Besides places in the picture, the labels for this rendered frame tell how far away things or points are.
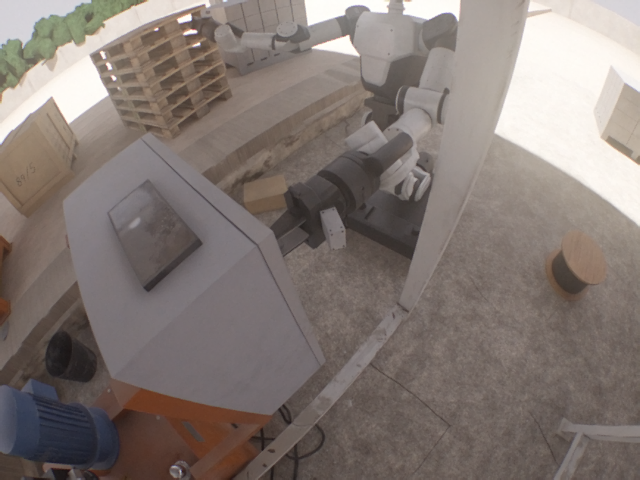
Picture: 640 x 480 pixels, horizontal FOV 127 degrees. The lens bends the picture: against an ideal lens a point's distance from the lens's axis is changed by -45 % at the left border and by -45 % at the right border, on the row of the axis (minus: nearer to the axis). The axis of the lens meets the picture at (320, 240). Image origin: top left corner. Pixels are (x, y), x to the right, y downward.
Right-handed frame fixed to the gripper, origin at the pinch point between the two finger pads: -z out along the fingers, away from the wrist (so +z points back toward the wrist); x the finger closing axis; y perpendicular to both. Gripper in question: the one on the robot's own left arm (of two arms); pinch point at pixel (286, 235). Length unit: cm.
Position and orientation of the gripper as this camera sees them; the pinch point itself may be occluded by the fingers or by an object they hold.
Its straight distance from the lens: 42.8
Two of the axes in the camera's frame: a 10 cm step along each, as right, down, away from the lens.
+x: -1.1, -5.8, -8.0
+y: 7.2, 5.1, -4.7
